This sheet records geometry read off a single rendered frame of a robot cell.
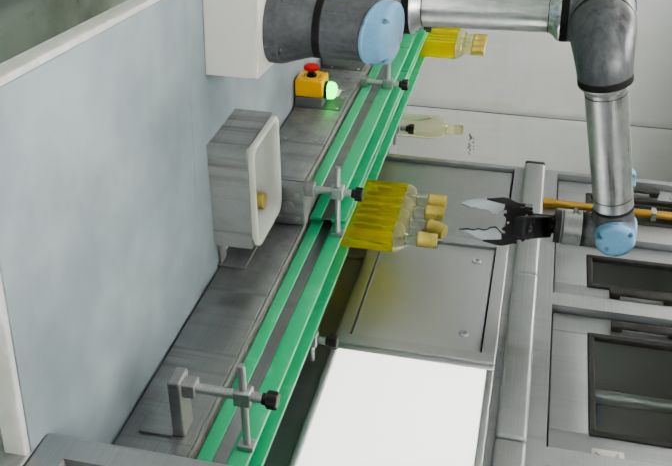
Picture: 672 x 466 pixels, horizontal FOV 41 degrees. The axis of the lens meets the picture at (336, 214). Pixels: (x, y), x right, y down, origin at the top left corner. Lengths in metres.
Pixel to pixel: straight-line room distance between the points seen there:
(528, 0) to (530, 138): 6.72
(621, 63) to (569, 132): 6.77
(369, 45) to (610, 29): 0.41
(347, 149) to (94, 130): 0.94
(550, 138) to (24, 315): 7.46
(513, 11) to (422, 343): 0.71
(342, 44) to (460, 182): 1.05
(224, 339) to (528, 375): 0.63
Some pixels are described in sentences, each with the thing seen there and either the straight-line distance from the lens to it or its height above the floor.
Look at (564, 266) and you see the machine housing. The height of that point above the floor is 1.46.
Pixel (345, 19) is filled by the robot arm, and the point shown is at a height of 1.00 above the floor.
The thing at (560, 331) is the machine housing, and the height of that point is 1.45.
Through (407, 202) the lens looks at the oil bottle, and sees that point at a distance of 2.11.
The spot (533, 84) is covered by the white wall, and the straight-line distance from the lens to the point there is 8.20.
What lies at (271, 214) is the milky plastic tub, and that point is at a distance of 1.87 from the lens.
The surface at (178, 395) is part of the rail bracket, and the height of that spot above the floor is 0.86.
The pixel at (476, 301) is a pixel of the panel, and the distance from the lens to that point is 2.06.
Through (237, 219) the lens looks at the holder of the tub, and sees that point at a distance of 1.76.
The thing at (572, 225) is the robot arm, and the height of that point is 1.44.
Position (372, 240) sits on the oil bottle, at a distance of 2.02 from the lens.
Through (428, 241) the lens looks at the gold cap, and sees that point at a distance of 2.01.
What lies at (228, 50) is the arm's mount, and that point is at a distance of 1.64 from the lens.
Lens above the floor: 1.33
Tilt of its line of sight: 11 degrees down
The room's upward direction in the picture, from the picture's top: 97 degrees clockwise
